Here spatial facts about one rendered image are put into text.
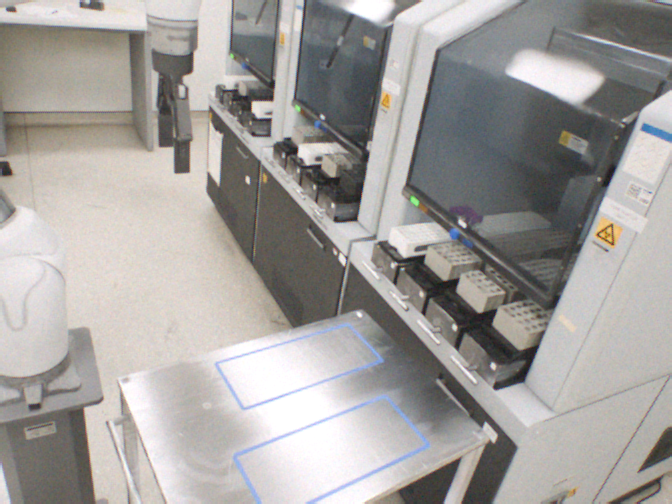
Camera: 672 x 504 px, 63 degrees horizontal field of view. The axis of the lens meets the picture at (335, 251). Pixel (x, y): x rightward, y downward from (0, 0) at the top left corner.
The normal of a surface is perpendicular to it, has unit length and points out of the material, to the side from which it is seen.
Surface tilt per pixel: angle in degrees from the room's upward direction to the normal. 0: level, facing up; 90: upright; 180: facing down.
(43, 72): 90
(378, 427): 0
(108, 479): 0
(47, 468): 90
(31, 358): 92
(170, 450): 0
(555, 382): 90
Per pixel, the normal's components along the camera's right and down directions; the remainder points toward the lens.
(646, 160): -0.88, 0.12
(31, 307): 0.70, 0.14
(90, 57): 0.45, 0.51
